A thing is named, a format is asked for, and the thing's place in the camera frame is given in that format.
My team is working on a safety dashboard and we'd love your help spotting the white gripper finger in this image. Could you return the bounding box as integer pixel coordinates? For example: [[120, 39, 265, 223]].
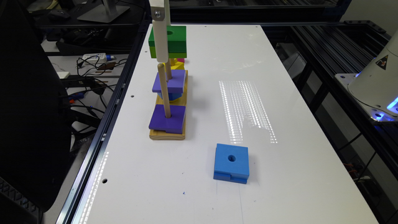
[[149, 0, 170, 63]]

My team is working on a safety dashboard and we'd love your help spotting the green square block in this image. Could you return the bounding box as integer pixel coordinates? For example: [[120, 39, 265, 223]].
[[167, 26, 187, 58]]

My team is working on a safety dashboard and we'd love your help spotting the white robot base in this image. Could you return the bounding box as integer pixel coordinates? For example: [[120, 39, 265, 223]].
[[335, 34, 397, 123]]

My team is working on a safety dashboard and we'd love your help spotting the yellow block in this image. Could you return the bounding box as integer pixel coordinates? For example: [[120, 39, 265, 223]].
[[171, 58, 185, 70]]

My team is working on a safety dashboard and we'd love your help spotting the light purple square block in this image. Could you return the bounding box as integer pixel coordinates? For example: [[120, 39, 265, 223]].
[[152, 70, 186, 93]]

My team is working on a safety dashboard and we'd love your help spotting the blue block under purple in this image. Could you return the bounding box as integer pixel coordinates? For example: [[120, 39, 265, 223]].
[[157, 93, 182, 102]]

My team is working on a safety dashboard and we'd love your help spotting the dark purple square block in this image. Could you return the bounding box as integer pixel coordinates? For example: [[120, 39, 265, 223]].
[[149, 105, 186, 134]]

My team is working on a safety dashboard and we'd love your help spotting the blue square block with hole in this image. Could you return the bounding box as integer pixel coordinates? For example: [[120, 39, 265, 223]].
[[213, 144, 249, 184]]

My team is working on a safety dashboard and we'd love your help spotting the monitor stand silver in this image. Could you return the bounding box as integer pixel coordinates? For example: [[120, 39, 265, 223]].
[[77, 0, 130, 23]]

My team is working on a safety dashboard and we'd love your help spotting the middle wooden peg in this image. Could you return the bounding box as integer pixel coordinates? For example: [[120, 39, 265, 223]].
[[165, 60, 172, 81]]

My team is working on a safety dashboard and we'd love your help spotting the front wooden peg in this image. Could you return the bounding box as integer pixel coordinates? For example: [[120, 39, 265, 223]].
[[157, 63, 171, 118]]

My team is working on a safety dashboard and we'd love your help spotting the white power strip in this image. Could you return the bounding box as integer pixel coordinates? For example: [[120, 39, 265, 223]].
[[82, 53, 116, 63]]

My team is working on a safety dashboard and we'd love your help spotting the wooden peg board base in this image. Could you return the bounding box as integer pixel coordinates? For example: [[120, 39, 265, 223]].
[[149, 70, 188, 140]]

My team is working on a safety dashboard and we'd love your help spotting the black office chair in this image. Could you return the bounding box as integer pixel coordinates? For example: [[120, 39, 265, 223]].
[[1, 0, 71, 223]]

